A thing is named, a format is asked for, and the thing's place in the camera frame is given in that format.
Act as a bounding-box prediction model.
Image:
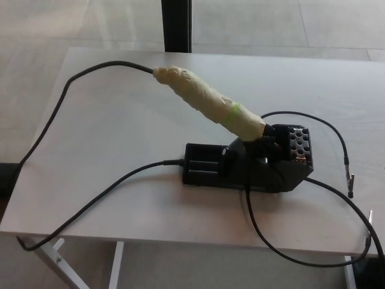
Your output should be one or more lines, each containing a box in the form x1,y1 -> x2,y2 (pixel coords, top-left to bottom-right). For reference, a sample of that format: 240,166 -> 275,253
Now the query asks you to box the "tape-wrapped soldering iron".
152,64 -> 267,142

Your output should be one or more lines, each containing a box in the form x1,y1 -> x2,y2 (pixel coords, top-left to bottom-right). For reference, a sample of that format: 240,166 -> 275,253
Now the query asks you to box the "black soldering station base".
182,123 -> 315,193

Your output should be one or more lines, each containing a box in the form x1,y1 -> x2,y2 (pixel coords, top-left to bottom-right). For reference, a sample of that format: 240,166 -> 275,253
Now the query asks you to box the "black vertical pillar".
161,0 -> 193,53

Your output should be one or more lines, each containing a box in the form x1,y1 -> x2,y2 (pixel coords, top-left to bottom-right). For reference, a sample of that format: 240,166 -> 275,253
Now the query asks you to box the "white straight table leg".
108,240 -> 125,289
344,255 -> 359,289

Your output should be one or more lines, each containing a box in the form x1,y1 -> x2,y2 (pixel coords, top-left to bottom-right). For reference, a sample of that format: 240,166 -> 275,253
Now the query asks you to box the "white diagonal table leg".
28,236 -> 91,289

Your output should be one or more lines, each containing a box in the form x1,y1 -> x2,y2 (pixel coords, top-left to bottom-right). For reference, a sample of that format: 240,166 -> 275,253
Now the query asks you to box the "black soldering iron cable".
16,61 -> 187,251

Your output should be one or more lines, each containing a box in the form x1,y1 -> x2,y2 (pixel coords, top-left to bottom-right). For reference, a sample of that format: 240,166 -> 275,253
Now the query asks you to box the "black power cable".
305,177 -> 385,261

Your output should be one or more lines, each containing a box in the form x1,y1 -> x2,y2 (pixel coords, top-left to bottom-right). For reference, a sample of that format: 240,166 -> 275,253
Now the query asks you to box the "black cable with alligator clip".
260,111 -> 357,199

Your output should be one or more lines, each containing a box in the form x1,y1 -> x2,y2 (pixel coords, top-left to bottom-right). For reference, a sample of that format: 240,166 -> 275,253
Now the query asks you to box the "black looped cable with clip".
245,177 -> 376,267

